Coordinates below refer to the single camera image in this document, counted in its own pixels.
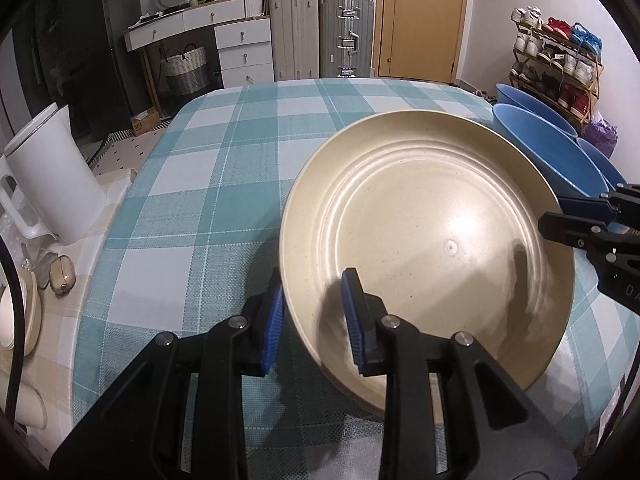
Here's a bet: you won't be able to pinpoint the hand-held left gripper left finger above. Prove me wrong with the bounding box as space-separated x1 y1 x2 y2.
50 267 287 480

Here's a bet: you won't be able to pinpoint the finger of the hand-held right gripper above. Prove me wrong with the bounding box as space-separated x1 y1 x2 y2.
559 192 621 221
539 211 613 251

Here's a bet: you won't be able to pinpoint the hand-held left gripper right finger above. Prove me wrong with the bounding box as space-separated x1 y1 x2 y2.
341 267 581 480

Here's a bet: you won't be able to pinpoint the blue bowl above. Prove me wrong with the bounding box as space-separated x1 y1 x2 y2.
496 82 578 138
492 104 610 198
577 137 628 193

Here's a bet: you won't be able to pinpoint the beige plate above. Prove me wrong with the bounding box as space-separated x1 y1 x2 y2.
279 109 576 417

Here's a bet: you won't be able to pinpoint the purple bag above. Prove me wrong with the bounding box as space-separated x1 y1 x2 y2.
582 115 621 158

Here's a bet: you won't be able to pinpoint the wooden shoe rack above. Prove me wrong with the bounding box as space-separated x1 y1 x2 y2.
509 10 603 133

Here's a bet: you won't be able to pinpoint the teal checked tablecloth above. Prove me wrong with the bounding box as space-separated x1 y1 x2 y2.
70 77 631 480

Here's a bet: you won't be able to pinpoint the rows of sneakers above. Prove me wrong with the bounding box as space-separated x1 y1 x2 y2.
510 6 603 116

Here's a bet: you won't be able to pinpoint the small beige case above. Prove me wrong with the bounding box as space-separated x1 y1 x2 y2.
49 255 77 295

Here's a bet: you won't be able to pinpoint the beige checked cloth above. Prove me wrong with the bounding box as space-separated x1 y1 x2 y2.
0 167 138 431

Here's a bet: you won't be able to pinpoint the wooden door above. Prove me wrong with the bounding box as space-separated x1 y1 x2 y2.
371 0 470 85

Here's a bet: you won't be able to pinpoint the small labelled cardboard box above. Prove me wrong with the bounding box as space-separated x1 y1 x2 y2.
131 107 162 137

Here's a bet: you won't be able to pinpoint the small beige dish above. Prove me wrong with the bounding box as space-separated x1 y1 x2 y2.
0 260 43 352

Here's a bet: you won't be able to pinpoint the white rounded object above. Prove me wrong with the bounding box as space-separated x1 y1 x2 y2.
0 385 48 428

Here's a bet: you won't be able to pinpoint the white electric kettle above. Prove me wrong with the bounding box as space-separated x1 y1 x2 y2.
0 102 108 246

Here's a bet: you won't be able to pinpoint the woven basket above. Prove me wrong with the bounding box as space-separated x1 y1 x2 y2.
162 44 211 96

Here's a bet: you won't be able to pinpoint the white drawer unit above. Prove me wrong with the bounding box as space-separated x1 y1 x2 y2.
214 19 275 87

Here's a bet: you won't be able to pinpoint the silver suitcase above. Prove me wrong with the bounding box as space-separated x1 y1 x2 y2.
318 0 375 79

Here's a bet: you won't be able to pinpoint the beige suitcase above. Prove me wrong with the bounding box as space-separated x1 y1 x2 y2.
269 0 321 81

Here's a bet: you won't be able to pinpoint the white desk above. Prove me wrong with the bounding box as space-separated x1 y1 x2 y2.
124 0 271 111

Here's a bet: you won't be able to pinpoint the dark grey fridge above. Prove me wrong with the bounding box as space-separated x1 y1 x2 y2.
55 0 148 141

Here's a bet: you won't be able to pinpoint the tall dark cabinet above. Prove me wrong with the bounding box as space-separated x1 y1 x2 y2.
0 0 61 126

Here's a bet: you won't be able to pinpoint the black cable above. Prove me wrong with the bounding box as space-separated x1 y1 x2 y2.
0 235 26 421

